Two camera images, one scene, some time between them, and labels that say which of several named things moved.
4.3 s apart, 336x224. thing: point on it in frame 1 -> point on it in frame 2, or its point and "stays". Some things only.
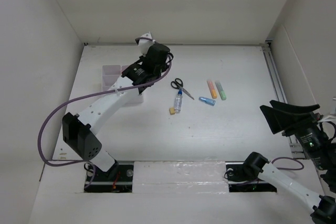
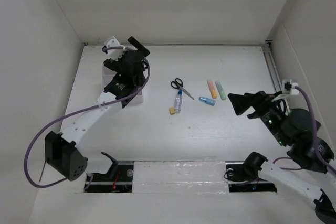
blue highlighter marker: [207, 100] stays
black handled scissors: [178, 84] stays
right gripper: [278, 119] -> [258, 101]
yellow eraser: [171, 110] stays
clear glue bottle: [178, 101] stays
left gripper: [141, 58] -> [114, 64]
